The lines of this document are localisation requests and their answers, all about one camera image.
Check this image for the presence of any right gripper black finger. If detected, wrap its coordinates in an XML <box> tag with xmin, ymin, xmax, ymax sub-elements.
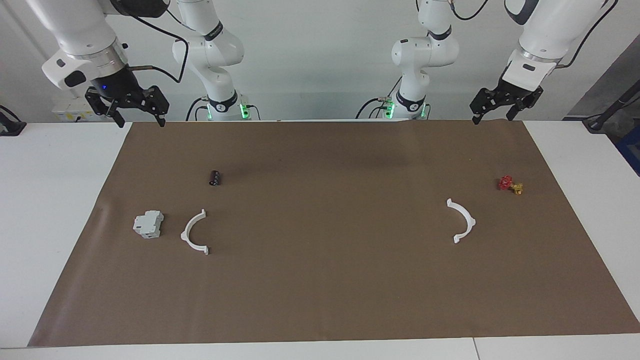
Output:
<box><xmin>85</xmin><ymin>87</ymin><xmax>126</xmax><ymax>128</ymax></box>
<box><xmin>142</xmin><ymin>86</ymin><xmax>170</xmax><ymax>127</ymax></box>

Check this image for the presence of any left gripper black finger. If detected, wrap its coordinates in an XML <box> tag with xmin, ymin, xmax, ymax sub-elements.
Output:
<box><xmin>506</xmin><ymin>86</ymin><xmax>544</xmax><ymax>122</ymax></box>
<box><xmin>470</xmin><ymin>89</ymin><xmax>501</xmax><ymax>125</ymax></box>

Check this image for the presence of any white half-ring pipe clamp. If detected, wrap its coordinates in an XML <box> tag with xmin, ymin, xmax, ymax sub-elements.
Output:
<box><xmin>180</xmin><ymin>209</ymin><xmax>210</xmax><ymax>256</ymax></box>
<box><xmin>446</xmin><ymin>198</ymin><xmax>477</xmax><ymax>244</ymax></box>

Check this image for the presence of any white power socket box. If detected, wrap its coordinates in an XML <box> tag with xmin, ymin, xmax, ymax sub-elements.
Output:
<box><xmin>52</xmin><ymin>97</ymin><xmax>97</xmax><ymax>122</ymax></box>

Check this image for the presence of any black stand leg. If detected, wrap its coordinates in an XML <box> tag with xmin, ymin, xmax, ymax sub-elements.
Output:
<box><xmin>582</xmin><ymin>80</ymin><xmax>640</xmax><ymax>133</ymax></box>

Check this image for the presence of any red and yellow valve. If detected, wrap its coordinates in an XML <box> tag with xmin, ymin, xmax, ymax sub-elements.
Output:
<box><xmin>497</xmin><ymin>175</ymin><xmax>524</xmax><ymax>196</ymax></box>

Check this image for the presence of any grey circuit breaker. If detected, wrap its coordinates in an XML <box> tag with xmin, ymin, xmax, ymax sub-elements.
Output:
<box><xmin>132</xmin><ymin>210</ymin><xmax>165</xmax><ymax>239</ymax></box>

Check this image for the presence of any blue box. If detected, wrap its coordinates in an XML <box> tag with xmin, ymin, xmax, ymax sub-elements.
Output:
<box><xmin>616</xmin><ymin>125</ymin><xmax>640</xmax><ymax>177</ymax></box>

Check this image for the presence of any brown paper mat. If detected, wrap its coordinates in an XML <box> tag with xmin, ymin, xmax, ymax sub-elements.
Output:
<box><xmin>27</xmin><ymin>119</ymin><xmax>640</xmax><ymax>347</ymax></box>

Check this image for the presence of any black right base cable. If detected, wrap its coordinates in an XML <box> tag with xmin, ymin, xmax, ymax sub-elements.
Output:
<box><xmin>185</xmin><ymin>97</ymin><xmax>208</xmax><ymax>122</ymax></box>

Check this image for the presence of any black base cable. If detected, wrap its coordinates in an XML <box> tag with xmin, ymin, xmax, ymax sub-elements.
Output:
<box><xmin>355</xmin><ymin>97</ymin><xmax>389</xmax><ymax>120</ymax></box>
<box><xmin>185</xmin><ymin>97</ymin><xmax>208</xmax><ymax>122</ymax></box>

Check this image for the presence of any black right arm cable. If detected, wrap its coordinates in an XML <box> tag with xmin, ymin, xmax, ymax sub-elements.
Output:
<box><xmin>120</xmin><ymin>12</ymin><xmax>189</xmax><ymax>84</ymax></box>

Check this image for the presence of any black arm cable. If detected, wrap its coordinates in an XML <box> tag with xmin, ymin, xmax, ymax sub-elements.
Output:
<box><xmin>555</xmin><ymin>0</ymin><xmax>609</xmax><ymax>69</ymax></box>
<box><xmin>120</xmin><ymin>12</ymin><xmax>189</xmax><ymax>84</ymax></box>

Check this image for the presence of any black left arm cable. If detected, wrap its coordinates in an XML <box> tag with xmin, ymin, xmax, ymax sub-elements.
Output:
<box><xmin>555</xmin><ymin>0</ymin><xmax>609</xmax><ymax>69</ymax></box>

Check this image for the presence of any black clamp mount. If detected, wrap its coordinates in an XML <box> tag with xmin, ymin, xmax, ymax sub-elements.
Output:
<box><xmin>0</xmin><ymin>105</ymin><xmax>27</xmax><ymax>137</ymax></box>

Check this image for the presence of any black left base cable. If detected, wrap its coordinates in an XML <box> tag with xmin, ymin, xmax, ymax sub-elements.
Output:
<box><xmin>355</xmin><ymin>97</ymin><xmax>389</xmax><ymax>120</ymax></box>

